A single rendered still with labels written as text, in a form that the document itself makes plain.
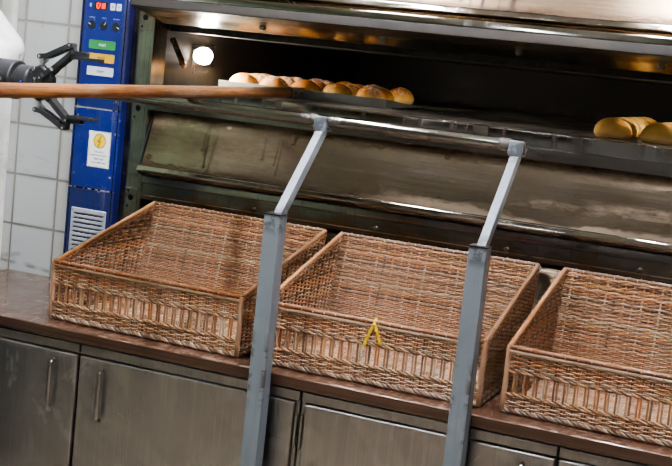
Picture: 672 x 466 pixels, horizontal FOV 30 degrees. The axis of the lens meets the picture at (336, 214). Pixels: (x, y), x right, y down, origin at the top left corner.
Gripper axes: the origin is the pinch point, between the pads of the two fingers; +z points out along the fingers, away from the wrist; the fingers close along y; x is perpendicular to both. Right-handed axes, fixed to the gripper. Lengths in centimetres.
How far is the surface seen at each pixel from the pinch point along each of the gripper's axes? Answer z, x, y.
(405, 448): 81, -13, 70
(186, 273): -3, -60, 51
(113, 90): 9.7, 7.6, -0.9
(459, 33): 69, -52, -23
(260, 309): 44, -7, 44
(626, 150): 112, -66, 0
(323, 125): 46, -29, 2
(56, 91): 9.7, 29.5, -0.3
